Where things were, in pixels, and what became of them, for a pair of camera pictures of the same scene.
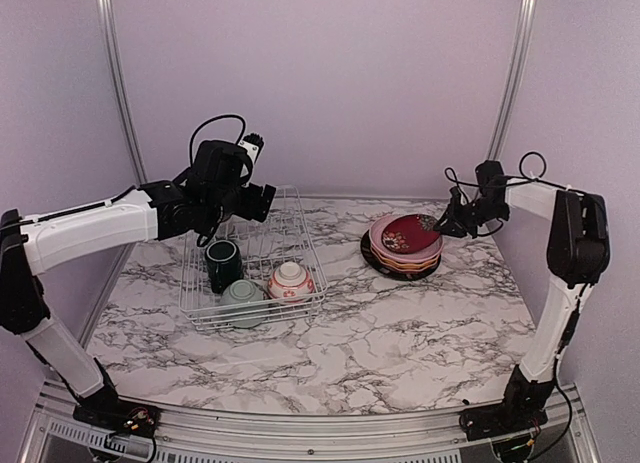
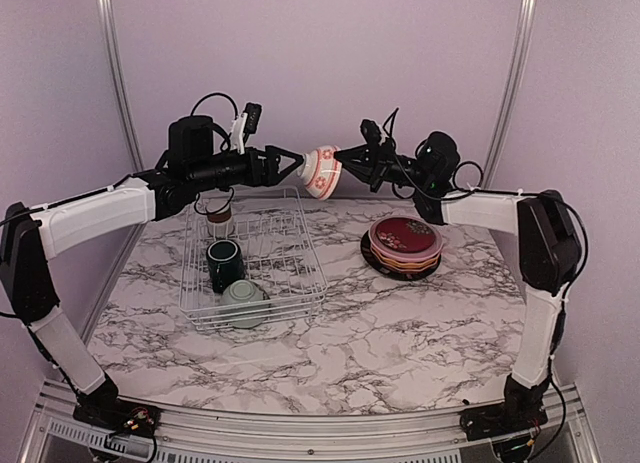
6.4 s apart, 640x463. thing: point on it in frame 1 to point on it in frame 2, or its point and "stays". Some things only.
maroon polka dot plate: [405, 270] stays
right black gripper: [454, 221] to [382, 163]
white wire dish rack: [244, 271] stays
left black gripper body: [248, 208] to [207, 172]
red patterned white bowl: [290, 283] to [321, 171]
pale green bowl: [243, 304] stays
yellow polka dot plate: [402, 265] stays
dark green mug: [224, 264] stays
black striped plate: [366, 252] stays
